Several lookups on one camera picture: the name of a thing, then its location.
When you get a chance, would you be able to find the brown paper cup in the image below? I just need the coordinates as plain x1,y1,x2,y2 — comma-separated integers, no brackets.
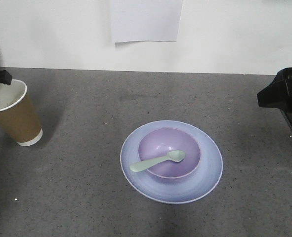
0,79,43,146

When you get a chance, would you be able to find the mint green plastic spoon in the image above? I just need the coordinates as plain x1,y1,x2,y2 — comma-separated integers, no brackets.
129,150,186,172

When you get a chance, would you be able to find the purple plastic bowl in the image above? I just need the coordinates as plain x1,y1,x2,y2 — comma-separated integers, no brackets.
138,127,202,185

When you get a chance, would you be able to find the blue plastic plate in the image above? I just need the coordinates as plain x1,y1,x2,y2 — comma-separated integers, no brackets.
120,120,223,204

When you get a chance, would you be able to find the white paper sheet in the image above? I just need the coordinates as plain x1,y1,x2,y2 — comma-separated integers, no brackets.
110,0,182,43

